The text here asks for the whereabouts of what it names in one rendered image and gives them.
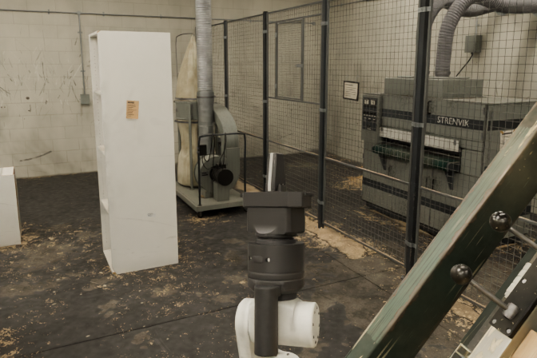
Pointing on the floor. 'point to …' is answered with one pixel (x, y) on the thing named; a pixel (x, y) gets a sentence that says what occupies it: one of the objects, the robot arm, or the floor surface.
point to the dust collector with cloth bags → (204, 144)
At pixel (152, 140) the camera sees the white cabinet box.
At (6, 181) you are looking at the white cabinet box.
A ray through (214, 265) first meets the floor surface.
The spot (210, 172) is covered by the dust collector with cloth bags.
